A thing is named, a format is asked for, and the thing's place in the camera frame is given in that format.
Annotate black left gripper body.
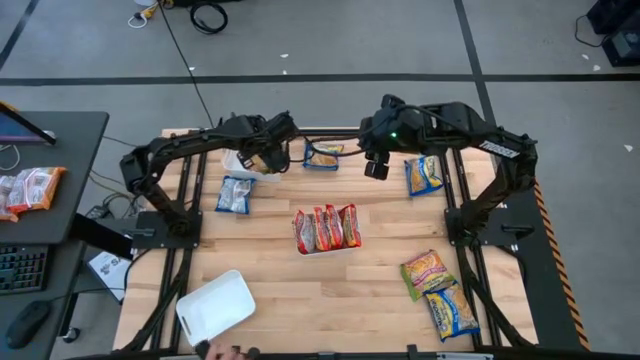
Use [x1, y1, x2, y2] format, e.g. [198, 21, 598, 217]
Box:
[238, 139, 292, 175]

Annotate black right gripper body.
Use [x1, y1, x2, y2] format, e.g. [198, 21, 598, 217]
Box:
[363, 149, 392, 181]

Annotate blue soy sauce ramen packet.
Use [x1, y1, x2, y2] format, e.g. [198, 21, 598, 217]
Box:
[214, 174, 256, 216]
[403, 154, 445, 197]
[424, 282, 481, 344]
[302, 142, 345, 172]

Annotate white plastic bin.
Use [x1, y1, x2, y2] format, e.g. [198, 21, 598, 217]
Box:
[221, 148, 284, 184]
[292, 204, 362, 258]
[174, 269, 257, 348]

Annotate red beef ramen packet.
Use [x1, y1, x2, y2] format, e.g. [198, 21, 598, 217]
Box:
[324, 203, 345, 250]
[292, 208, 316, 255]
[312, 205, 332, 252]
[338, 202, 363, 249]

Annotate person's hand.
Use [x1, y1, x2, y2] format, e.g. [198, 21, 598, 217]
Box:
[203, 340, 236, 360]

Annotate white printed paper sheet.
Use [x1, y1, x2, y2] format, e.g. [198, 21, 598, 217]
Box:
[87, 249, 132, 304]

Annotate black desk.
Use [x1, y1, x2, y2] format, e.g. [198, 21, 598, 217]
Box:
[0, 110, 110, 360]

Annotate tilted computer monitor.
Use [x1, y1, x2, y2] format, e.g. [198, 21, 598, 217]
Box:
[0, 101, 57, 146]

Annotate black equipment case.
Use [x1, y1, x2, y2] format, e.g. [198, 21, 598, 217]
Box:
[585, 0, 640, 68]

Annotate black keyboard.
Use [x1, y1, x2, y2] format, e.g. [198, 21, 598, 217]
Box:
[0, 244, 50, 296]

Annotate black computer mouse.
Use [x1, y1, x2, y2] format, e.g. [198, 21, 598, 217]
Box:
[3, 299, 52, 350]

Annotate black aluminium table frame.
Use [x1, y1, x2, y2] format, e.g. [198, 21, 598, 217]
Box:
[119, 127, 539, 360]

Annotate long black floor cable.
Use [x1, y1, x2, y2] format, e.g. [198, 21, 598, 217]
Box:
[157, 0, 216, 127]

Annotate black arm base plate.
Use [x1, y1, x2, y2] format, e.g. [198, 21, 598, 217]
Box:
[130, 209, 204, 250]
[444, 207, 536, 247]

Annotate coiled black cable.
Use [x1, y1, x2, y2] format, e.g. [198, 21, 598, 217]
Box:
[188, 1, 230, 35]

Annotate white cable with yellow plug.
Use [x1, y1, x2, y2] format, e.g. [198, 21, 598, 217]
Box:
[127, 0, 161, 30]

